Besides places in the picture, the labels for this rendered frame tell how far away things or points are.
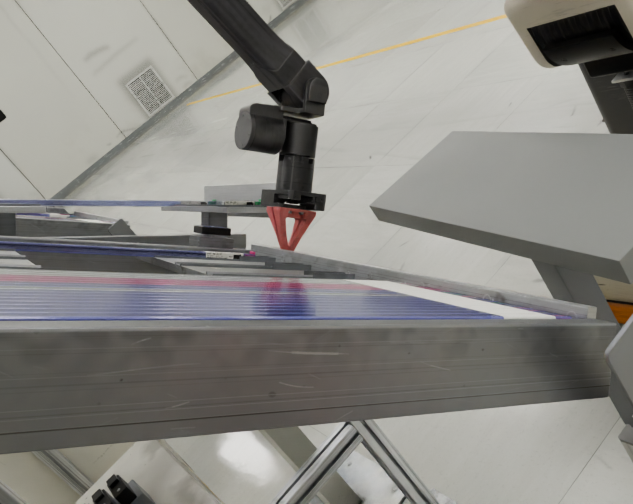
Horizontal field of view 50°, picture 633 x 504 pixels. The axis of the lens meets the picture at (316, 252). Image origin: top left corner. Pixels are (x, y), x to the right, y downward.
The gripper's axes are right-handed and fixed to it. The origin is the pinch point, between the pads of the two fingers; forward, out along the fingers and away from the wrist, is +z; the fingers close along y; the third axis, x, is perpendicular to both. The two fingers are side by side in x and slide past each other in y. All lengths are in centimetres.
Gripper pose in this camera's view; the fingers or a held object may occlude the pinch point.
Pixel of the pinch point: (287, 249)
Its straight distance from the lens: 107.9
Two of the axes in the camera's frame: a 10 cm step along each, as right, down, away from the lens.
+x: 8.6, 0.7, 5.1
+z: -1.1, 9.9, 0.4
